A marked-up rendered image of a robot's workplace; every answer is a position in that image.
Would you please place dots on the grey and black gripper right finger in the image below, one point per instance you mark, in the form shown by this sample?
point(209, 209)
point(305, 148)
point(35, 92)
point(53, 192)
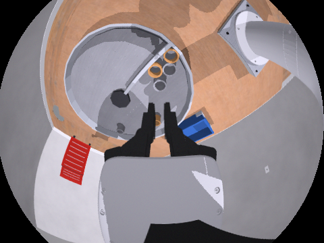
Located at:
point(180, 144)

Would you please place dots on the blue plastic crate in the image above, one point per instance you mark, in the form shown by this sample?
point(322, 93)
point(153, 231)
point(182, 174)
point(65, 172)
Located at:
point(196, 127)

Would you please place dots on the bronze bushing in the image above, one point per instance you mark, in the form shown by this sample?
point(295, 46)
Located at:
point(158, 120)
point(155, 75)
point(174, 59)

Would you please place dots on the grey metal bushing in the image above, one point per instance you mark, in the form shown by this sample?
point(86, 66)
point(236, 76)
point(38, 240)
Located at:
point(160, 88)
point(171, 73)
point(120, 129)

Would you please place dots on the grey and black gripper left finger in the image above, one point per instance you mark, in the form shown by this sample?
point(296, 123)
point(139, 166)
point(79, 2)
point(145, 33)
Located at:
point(140, 144)

